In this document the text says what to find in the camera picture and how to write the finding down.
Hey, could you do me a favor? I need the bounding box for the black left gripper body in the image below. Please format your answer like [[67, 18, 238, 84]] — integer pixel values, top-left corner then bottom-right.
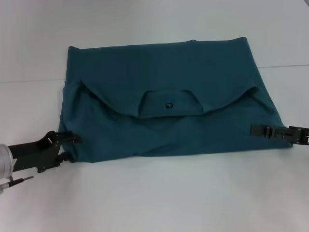
[[7, 130, 61, 174]]

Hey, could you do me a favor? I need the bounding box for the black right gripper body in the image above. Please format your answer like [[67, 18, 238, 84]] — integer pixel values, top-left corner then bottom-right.
[[299, 127, 309, 146]]

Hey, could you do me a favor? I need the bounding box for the teal blue printed T-shirt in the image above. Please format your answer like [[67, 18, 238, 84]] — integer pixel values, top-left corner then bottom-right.
[[57, 36, 293, 164]]

